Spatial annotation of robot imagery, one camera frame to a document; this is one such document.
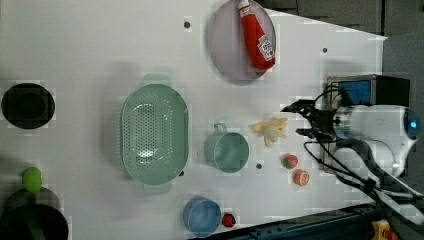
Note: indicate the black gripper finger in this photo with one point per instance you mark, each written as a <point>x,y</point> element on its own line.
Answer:
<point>310,133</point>
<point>300,106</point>

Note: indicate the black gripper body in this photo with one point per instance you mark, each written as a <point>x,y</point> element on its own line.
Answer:
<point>322,124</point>

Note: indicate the peeled toy banana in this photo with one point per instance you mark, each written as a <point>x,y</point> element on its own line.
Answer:
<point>271,129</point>

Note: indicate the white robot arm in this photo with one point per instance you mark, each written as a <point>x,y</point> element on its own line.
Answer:
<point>368,146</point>

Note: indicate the black toaster oven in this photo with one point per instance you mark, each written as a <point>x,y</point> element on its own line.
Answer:
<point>373,89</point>

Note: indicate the toy strawberry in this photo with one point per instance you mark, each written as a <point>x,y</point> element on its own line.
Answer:
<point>290,161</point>

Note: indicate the toy orange half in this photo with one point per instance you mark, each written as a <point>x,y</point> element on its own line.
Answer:
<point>301,177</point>

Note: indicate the red ketchup bottle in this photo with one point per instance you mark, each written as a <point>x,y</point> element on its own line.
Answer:
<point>259,46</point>

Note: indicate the green metal cup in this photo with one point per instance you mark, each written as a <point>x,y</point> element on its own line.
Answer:
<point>226,151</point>

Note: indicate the grey round plate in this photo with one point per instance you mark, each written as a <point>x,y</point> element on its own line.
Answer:
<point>227,44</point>

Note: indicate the yellow red toy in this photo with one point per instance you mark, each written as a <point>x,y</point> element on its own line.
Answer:
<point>383,231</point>

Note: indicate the small red toy fruit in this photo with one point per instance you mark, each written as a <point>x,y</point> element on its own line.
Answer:
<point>228,220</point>

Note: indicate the blue bowl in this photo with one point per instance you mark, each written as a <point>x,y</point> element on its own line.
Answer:
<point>201,216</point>

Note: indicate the green oval colander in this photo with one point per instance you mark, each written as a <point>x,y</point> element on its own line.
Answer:
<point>155,134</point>

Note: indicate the black round container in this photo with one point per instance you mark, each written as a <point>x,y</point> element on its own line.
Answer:
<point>28,106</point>

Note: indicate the black pot green knob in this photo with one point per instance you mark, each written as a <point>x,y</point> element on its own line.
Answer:
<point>33,212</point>

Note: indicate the blue metal frame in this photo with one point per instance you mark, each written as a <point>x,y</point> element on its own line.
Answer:
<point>350,223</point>

